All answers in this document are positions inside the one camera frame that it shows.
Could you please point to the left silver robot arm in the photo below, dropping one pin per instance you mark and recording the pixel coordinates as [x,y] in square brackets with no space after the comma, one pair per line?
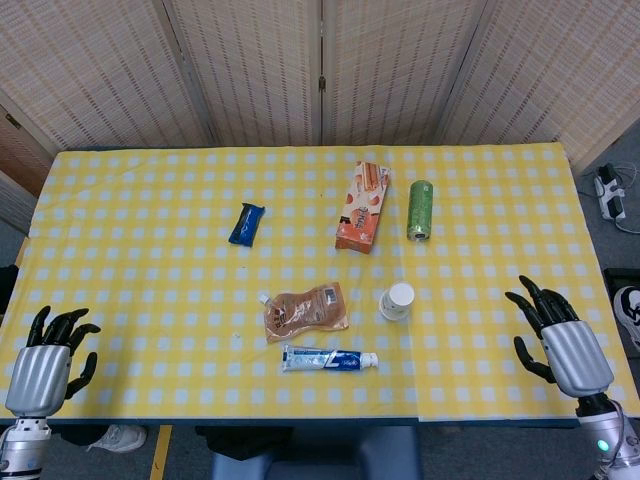
[22,445]

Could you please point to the white power strip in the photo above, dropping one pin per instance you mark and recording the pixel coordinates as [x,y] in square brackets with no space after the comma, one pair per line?
[610,192]

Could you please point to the brass screen hinge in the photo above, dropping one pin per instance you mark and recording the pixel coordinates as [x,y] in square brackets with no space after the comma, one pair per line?
[323,82]

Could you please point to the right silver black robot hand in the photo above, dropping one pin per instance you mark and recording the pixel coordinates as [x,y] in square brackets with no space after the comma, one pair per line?
[575,352]

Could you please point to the woven folding screen panel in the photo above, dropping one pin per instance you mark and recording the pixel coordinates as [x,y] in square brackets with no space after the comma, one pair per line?
[550,70]
[395,70]
[95,70]
[250,70]

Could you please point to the brown spouted sauce pouch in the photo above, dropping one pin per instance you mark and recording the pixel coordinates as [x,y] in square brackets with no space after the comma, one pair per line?
[305,312]

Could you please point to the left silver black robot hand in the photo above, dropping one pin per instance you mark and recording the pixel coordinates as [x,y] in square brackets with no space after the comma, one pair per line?
[37,372]

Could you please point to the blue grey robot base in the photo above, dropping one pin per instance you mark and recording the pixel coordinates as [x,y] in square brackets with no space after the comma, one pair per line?
[320,452]

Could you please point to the yellow floor tape strip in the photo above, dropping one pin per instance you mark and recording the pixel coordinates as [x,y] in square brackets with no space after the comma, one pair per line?
[161,452]

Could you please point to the blue white toothpaste tube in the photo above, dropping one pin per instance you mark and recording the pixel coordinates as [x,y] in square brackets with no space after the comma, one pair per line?
[325,360]

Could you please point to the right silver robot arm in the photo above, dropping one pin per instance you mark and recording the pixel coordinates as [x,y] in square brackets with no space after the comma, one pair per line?
[607,430]

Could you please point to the blue snack packet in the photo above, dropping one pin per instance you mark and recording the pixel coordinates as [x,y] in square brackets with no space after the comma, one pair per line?
[246,223]

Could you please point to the white black sneaker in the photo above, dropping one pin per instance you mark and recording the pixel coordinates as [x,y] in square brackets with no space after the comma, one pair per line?
[629,315]

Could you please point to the yellow white checkered tablecloth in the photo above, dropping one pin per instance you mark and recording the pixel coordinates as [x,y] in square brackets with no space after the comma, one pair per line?
[150,280]
[490,260]

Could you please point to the orange biscuit box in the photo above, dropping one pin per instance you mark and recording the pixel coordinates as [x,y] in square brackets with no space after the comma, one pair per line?
[364,207]

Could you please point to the white floral paper cup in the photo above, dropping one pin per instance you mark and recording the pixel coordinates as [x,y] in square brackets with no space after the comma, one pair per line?
[399,296]
[387,314]

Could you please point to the brown folding screen panel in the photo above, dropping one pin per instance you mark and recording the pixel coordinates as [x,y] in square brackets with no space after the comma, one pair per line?
[22,150]

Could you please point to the green drink can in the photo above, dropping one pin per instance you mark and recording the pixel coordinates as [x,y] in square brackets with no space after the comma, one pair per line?
[420,210]

